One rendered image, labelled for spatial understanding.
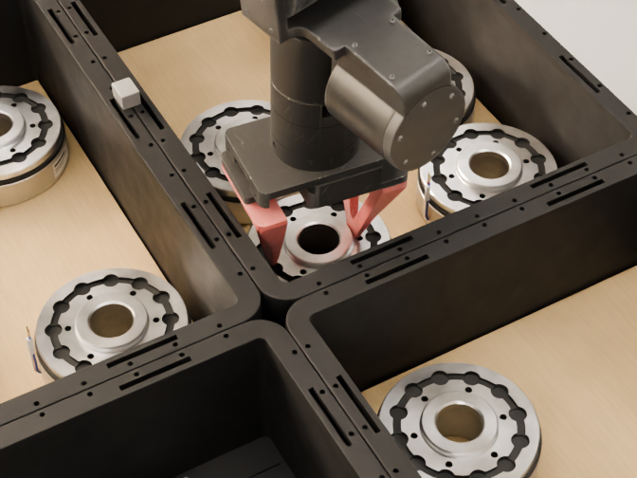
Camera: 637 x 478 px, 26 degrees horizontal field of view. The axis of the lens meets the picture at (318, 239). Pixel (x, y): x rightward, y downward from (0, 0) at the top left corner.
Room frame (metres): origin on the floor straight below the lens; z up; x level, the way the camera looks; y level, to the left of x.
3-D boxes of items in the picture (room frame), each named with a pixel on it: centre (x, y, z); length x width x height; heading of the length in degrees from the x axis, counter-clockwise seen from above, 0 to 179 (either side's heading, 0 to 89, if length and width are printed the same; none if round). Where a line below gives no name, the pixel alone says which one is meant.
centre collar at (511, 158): (0.72, -0.12, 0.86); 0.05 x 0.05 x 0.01
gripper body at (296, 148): (0.65, 0.00, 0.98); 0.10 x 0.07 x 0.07; 114
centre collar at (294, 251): (0.65, 0.00, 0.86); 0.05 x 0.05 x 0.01
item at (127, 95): (0.72, 0.13, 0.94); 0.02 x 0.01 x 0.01; 29
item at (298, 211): (0.65, 0.00, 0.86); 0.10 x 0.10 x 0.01
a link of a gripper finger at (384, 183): (0.65, -0.01, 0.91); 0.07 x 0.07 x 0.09; 24
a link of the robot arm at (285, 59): (0.64, 0.00, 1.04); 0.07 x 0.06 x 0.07; 40
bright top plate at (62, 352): (0.58, 0.14, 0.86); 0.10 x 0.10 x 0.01
